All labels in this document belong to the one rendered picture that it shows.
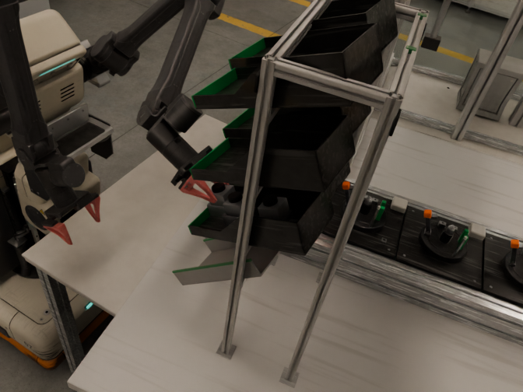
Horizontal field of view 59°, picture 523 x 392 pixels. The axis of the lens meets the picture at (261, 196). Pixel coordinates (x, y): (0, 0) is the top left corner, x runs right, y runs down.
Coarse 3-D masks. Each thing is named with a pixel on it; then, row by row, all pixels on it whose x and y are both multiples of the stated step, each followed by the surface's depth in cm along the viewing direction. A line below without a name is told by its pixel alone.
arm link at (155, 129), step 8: (160, 120) 98; (152, 128) 99; (160, 128) 98; (168, 128) 99; (176, 128) 98; (152, 136) 98; (160, 136) 98; (168, 136) 98; (176, 136) 99; (152, 144) 100; (160, 144) 98; (168, 144) 98; (160, 152) 100
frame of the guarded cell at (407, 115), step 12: (312, 0) 189; (396, 60) 242; (420, 72) 242; (432, 72) 239; (516, 96) 232; (408, 120) 206; (420, 120) 204; (432, 120) 204; (468, 132) 200; (492, 144) 199; (504, 144) 197; (516, 144) 198
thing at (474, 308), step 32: (384, 192) 153; (480, 224) 148; (288, 256) 141; (320, 256) 136; (352, 256) 131; (384, 288) 135; (416, 288) 130; (448, 288) 128; (480, 320) 129; (512, 320) 124
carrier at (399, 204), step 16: (336, 192) 149; (368, 192) 151; (336, 208) 143; (368, 208) 138; (384, 208) 146; (400, 208) 145; (336, 224) 138; (368, 224) 137; (384, 224) 141; (400, 224) 142; (352, 240) 134; (368, 240) 135; (384, 256) 133
